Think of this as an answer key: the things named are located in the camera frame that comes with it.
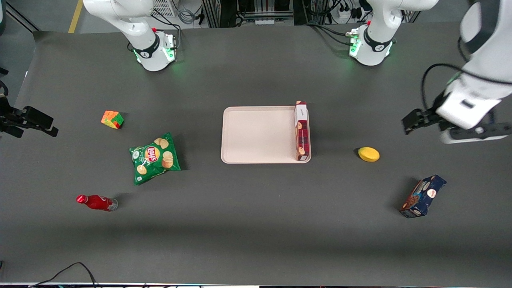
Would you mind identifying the white vent grille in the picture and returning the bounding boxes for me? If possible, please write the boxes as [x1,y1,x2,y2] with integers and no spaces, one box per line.
[151,0,177,18]

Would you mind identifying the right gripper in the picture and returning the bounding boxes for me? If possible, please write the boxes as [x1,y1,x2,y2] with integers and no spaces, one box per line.
[0,95,59,139]

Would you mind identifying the yellow toy lemon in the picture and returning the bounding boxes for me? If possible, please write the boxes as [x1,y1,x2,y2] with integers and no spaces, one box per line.
[358,147,380,162]

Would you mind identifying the white socket strip with plugs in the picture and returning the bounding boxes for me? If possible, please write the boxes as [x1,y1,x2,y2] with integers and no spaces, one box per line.
[337,3,362,20]

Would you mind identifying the black base cable bundle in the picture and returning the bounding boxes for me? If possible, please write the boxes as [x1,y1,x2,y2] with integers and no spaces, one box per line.
[303,21,354,46]

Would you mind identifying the yellow floor tape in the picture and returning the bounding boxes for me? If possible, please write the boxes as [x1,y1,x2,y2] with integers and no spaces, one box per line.
[68,0,84,34]

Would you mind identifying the green chips bag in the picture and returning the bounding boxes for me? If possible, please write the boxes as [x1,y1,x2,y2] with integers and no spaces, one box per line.
[129,132,181,186]

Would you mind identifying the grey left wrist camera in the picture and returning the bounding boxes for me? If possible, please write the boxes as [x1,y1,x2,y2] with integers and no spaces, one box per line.
[439,122,512,145]

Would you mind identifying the red soda bottle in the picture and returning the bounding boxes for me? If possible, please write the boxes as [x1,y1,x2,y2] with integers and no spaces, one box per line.
[76,194,118,212]

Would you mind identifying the beige plastic tray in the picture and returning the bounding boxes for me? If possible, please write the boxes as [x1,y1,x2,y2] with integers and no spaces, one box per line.
[221,106,312,164]

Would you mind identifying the thin black table cable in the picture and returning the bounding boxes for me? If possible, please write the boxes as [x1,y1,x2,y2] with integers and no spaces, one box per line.
[28,262,99,288]

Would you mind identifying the colourful puzzle cube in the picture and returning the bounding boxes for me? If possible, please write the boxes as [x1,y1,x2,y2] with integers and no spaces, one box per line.
[101,110,124,129]

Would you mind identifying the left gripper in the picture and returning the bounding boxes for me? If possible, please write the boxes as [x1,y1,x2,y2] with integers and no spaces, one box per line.
[402,75,503,135]

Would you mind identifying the blue cookie box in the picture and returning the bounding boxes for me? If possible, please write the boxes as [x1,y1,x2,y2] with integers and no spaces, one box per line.
[399,175,447,219]

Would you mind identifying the red cookie box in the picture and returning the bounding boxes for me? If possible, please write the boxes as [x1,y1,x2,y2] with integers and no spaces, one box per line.
[294,101,311,161]

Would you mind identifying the dark grey table mat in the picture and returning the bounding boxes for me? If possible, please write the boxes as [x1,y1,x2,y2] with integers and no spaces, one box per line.
[0,16,512,286]

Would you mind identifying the grey coiled cable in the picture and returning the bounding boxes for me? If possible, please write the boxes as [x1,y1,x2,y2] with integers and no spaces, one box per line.
[177,7,197,25]

